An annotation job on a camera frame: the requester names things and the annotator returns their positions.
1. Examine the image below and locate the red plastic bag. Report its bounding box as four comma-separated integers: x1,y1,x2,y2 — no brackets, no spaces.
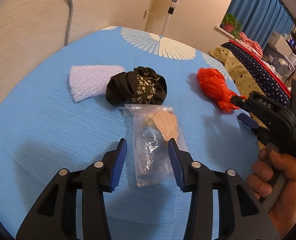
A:
196,67,241,113

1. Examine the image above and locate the black floral scrunchie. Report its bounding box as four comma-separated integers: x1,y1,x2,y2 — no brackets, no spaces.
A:
106,66,168,105

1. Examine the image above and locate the clear storage bin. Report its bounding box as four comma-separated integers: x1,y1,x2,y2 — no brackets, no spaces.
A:
263,47,296,80

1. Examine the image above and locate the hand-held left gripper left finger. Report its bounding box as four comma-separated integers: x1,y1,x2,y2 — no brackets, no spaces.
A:
16,138,128,240

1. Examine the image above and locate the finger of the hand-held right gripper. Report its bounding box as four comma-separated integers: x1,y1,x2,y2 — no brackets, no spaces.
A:
238,112,270,135
230,92,255,111

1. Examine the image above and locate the clear plastic bag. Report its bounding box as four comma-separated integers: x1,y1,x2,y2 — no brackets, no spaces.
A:
124,104,192,187

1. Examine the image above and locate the blue curtain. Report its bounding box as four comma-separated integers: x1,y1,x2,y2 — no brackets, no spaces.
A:
228,0,294,49

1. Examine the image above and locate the star-print blanket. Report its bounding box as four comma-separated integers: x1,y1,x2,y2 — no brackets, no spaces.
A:
208,41,296,155

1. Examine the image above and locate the potted green plant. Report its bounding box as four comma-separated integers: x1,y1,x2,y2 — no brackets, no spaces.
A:
220,13,242,39

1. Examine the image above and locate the white bubble wrap sheet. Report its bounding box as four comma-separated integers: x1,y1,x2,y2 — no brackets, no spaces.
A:
68,64,125,102

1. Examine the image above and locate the person's right hand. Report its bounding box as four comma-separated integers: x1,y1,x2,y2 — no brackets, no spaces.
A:
246,147,296,240

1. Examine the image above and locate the pink clothing pile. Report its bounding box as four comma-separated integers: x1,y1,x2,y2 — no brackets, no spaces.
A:
238,31,263,55

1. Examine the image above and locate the white standing fan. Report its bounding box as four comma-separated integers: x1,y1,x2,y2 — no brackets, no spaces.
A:
160,0,204,35

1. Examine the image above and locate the grey wall cable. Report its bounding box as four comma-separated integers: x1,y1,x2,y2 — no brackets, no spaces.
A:
63,0,75,47

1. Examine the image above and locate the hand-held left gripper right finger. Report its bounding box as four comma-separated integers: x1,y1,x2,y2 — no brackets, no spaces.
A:
168,138,280,240

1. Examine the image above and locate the cardboard box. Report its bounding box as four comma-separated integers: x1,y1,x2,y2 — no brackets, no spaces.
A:
268,31,293,55

